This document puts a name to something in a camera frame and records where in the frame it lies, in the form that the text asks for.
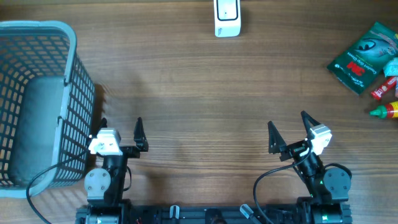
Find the black right camera cable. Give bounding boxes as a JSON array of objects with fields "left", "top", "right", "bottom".
[{"left": 252, "top": 146, "right": 312, "bottom": 224}]

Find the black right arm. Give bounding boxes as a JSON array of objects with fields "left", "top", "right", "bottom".
[{"left": 262, "top": 111, "right": 353, "bottom": 224}]

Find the green gloves package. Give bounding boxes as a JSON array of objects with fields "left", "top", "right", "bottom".
[{"left": 327, "top": 22, "right": 397, "bottom": 95}]

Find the black camera cable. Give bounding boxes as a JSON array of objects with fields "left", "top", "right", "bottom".
[
  {"left": 252, "top": 146, "right": 312, "bottom": 224},
  {"left": 25, "top": 149, "right": 94, "bottom": 224}
]

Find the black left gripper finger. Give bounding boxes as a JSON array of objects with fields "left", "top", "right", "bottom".
[
  {"left": 134, "top": 117, "right": 149, "bottom": 152},
  {"left": 91, "top": 118, "right": 108, "bottom": 138}
]

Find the red coffee stick sachet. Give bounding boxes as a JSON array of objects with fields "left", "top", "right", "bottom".
[{"left": 371, "top": 76, "right": 397, "bottom": 100}]

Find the black left camera cable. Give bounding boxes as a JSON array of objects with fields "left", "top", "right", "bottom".
[{"left": 25, "top": 149, "right": 94, "bottom": 224}]

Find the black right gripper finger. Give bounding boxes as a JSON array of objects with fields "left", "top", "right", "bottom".
[
  {"left": 301, "top": 111, "right": 320, "bottom": 134},
  {"left": 267, "top": 121, "right": 287, "bottom": 154}
]

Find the grey plastic mesh basket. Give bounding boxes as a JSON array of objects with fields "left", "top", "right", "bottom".
[{"left": 1, "top": 21, "right": 95, "bottom": 198}]

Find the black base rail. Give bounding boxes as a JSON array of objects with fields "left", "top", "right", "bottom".
[{"left": 75, "top": 203, "right": 354, "bottom": 224}]

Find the white barcode scanner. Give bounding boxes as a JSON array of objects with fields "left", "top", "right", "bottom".
[{"left": 213, "top": 0, "right": 241, "bottom": 38}]

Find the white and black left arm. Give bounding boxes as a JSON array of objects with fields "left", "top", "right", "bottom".
[{"left": 75, "top": 118, "right": 149, "bottom": 224}]

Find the orange sauce bottle green cap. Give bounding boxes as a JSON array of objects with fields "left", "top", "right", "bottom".
[{"left": 369, "top": 101, "right": 398, "bottom": 119}]

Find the teal wet wipes pack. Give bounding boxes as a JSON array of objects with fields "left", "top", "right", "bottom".
[{"left": 383, "top": 57, "right": 398, "bottom": 77}]

